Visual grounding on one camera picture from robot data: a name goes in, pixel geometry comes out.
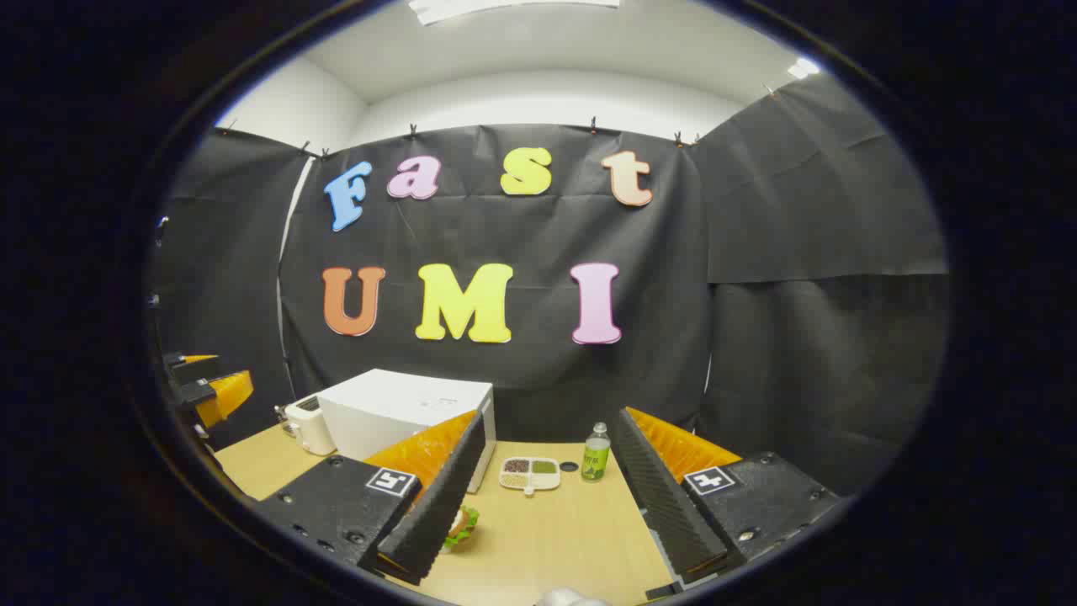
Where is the green drink bottle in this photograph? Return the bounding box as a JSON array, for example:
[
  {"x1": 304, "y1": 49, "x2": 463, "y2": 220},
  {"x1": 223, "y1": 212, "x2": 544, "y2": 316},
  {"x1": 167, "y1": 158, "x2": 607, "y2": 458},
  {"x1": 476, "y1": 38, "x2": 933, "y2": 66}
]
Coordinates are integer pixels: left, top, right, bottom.
[{"x1": 581, "y1": 423, "x2": 613, "y2": 482}]

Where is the white microwave oven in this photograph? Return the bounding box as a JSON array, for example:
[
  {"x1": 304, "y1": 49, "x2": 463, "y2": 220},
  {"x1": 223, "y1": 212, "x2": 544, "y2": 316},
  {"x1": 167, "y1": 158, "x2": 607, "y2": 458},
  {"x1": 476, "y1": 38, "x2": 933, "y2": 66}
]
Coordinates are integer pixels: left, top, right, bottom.
[{"x1": 317, "y1": 369, "x2": 497, "y2": 493}]

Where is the white divided snack dish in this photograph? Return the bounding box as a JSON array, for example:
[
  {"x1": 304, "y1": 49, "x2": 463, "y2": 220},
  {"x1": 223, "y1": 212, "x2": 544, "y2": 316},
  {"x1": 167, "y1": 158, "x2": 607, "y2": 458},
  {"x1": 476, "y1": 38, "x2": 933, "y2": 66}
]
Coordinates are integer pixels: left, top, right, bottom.
[{"x1": 499, "y1": 456, "x2": 562, "y2": 496}]

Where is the sandwich with lettuce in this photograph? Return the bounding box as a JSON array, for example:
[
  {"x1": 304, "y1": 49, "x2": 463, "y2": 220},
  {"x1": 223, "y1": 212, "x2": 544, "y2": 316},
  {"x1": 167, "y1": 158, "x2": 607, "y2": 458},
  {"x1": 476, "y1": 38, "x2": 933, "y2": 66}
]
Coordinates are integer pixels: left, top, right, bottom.
[{"x1": 443, "y1": 505, "x2": 481, "y2": 552}]

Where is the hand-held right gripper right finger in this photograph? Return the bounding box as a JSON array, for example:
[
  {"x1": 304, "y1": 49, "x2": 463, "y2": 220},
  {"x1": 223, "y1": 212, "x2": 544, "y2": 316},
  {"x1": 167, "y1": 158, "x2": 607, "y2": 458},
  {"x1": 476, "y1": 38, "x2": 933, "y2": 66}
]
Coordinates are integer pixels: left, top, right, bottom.
[{"x1": 610, "y1": 407, "x2": 842, "y2": 590}]

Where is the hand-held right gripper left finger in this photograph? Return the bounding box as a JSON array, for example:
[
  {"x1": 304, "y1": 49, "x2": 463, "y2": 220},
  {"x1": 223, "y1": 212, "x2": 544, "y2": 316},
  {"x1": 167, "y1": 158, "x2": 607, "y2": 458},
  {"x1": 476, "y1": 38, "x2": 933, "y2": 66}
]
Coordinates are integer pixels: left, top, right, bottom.
[{"x1": 252, "y1": 410, "x2": 487, "y2": 586}]

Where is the white toaster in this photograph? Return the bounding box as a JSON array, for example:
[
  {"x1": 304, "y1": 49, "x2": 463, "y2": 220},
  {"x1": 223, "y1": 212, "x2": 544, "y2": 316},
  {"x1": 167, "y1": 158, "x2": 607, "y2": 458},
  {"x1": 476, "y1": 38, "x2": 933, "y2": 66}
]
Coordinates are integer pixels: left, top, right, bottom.
[{"x1": 282, "y1": 396, "x2": 338, "y2": 457}]

